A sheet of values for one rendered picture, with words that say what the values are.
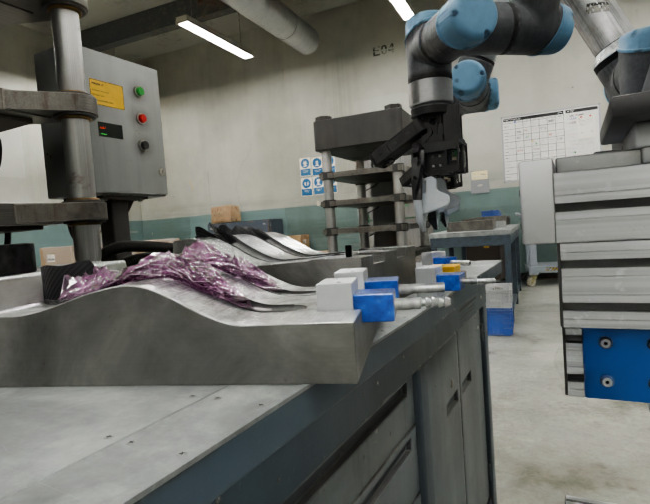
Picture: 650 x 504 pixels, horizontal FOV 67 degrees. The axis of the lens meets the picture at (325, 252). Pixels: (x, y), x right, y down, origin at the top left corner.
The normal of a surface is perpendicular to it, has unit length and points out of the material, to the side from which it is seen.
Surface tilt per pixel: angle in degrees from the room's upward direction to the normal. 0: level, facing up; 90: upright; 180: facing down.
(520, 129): 90
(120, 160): 90
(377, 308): 90
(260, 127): 90
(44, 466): 0
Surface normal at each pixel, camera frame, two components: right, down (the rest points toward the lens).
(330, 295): -0.18, 0.07
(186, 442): -0.07, -1.00
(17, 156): 0.91, -0.04
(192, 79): -0.40, 0.07
